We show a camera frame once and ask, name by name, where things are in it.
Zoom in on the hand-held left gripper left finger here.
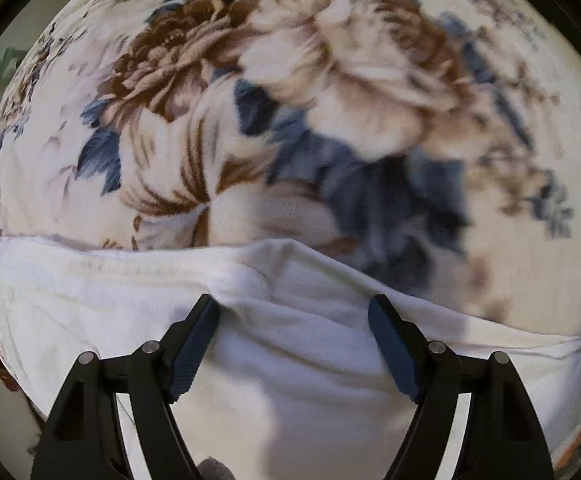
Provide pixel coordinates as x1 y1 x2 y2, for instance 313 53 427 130
30 293 220 480

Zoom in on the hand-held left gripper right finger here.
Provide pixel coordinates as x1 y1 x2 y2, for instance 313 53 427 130
368 294 556 480

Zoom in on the white towel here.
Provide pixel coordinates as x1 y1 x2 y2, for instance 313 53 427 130
0 236 581 480

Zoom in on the floral printed blanket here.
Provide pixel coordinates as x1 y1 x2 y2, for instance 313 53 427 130
0 0 581 471

